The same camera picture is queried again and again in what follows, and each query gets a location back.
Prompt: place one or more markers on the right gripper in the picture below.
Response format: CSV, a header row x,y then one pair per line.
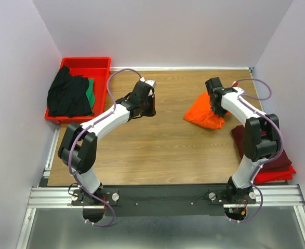
x,y
217,107

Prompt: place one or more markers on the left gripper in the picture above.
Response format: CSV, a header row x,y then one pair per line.
x,y
150,105

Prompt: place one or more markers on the orange t-shirt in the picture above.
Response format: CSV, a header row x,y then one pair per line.
x,y
200,114

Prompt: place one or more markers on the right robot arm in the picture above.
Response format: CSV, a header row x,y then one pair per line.
x,y
262,139

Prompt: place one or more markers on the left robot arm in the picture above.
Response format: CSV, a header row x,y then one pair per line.
x,y
78,148

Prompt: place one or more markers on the green t-shirt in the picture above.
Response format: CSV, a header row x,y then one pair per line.
x,y
90,93

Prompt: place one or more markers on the red plastic bin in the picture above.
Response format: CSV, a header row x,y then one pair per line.
x,y
96,68

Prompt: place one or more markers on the black t-shirt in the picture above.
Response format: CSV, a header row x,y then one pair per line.
x,y
67,95

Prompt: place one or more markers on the folded maroon t-shirt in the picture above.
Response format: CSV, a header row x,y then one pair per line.
x,y
282,164

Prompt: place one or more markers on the folded red t-shirt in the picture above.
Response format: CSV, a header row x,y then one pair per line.
x,y
282,174

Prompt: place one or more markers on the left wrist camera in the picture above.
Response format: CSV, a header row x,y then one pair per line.
x,y
152,84

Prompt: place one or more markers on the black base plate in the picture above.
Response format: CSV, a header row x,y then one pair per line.
x,y
162,200

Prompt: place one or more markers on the aluminium frame rail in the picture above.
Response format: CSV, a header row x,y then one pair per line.
x,y
164,151

